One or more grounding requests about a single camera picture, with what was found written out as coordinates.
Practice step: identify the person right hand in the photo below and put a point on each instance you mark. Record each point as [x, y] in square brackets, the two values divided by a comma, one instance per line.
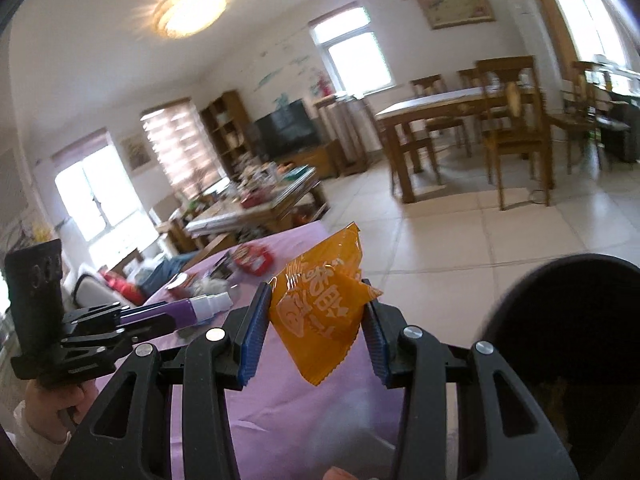
[335, 473]

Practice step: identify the wooden dining table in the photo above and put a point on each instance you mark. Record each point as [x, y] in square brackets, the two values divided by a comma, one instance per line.
[407, 126]

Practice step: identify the wooden bookshelf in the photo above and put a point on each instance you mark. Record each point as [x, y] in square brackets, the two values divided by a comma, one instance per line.
[226, 122]

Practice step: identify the white air conditioner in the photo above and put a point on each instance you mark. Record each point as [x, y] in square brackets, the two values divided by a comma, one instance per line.
[534, 33]

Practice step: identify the tall wooden stand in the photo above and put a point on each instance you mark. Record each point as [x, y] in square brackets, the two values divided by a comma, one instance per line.
[339, 117]

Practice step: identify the round ceiling lamp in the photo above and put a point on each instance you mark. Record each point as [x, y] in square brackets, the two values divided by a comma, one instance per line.
[177, 19]

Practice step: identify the wooden coffee table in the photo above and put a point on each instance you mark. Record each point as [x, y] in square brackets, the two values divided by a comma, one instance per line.
[275, 214]

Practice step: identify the black television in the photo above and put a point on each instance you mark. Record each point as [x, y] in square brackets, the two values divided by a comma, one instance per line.
[286, 131]

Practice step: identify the small framed painting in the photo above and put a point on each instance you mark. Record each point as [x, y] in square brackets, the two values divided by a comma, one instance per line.
[135, 152]

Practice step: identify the person left hand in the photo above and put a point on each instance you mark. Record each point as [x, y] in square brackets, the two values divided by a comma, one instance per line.
[42, 406]

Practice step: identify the purple tablecloth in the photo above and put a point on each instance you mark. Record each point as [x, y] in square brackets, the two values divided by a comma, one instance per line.
[284, 428]

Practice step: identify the purple white tube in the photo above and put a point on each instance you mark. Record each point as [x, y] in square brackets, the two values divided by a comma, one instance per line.
[186, 312]

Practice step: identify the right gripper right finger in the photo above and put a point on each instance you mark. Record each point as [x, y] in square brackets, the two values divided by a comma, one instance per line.
[465, 413]

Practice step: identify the wooden sofa with cushions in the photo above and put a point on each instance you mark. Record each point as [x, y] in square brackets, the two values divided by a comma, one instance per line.
[90, 288]

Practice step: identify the pink window blind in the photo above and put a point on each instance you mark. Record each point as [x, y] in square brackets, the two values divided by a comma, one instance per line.
[182, 146]

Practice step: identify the wooden dining chair front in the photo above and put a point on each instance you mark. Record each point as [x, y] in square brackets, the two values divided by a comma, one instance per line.
[516, 120]

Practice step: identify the black trash bin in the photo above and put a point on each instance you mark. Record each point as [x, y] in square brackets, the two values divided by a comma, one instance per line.
[570, 330]

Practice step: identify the red cushion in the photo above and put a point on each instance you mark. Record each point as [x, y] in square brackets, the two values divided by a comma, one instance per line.
[130, 291]

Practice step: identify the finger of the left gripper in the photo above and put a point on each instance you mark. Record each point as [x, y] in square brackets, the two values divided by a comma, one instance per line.
[107, 336]
[100, 312]

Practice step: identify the blue jeans cloth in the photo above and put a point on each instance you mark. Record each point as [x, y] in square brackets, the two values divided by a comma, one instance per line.
[150, 279]

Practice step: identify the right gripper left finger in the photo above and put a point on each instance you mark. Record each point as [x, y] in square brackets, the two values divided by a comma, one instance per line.
[126, 433]

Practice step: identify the white tissue wad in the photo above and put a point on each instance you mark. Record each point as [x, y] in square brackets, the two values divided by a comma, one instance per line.
[205, 285]

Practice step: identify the orange snack packet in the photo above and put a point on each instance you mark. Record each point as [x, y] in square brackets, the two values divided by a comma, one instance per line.
[317, 303]

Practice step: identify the wooden tv cabinet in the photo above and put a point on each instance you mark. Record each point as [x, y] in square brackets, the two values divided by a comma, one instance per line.
[327, 159]

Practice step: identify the red drink carton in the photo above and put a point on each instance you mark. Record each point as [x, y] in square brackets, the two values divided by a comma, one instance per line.
[252, 258]

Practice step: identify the framed wall picture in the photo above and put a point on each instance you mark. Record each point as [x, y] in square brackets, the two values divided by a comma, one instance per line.
[451, 13]

